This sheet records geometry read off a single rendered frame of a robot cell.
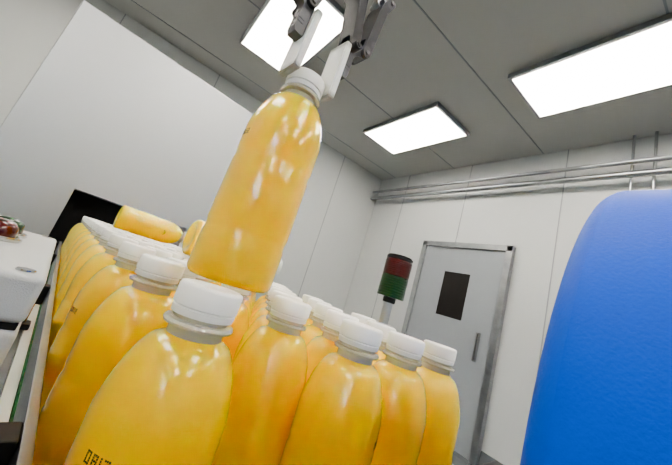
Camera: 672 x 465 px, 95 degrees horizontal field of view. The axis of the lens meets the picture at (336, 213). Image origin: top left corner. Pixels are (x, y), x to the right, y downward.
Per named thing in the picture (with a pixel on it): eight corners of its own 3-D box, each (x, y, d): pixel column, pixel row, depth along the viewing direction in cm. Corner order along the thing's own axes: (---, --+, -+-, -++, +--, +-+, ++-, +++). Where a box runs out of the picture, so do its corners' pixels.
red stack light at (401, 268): (398, 275, 69) (402, 258, 70) (376, 270, 74) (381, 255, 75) (413, 282, 73) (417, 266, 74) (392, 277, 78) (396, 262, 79)
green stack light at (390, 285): (392, 297, 68) (398, 275, 69) (371, 291, 73) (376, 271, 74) (408, 303, 72) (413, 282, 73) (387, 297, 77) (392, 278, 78)
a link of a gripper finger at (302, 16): (320, -2, 31) (297, -28, 29) (303, 36, 30) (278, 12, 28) (311, 5, 32) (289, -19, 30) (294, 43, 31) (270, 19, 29)
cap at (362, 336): (330, 344, 27) (336, 323, 27) (341, 341, 30) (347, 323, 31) (373, 361, 25) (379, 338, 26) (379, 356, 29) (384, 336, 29)
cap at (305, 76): (304, 114, 34) (309, 101, 34) (325, 104, 31) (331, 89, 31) (274, 92, 31) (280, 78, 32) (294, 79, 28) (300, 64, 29)
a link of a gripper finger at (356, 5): (347, -28, 37) (355, -20, 38) (332, 58, 36) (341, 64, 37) (370, -48, 34) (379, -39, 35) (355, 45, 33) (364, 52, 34)
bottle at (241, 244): (249, 280, 31) (308, 124, 36) (283, 294, 26) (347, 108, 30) (178, 259, 27) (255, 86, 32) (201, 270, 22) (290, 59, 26)
